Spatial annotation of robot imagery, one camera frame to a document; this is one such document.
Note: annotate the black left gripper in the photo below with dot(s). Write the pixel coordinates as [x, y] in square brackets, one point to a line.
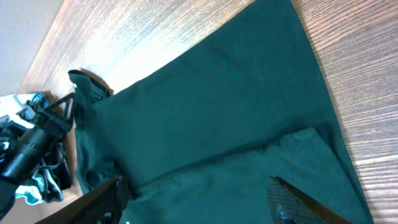
[50, 126]

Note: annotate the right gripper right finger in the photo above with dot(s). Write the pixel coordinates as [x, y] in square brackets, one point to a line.
[289, 205]

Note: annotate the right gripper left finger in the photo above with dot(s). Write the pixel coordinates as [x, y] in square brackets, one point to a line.
[104, 204]

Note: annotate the black t-shirt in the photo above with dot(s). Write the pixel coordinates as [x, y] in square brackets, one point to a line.
[200, 138]

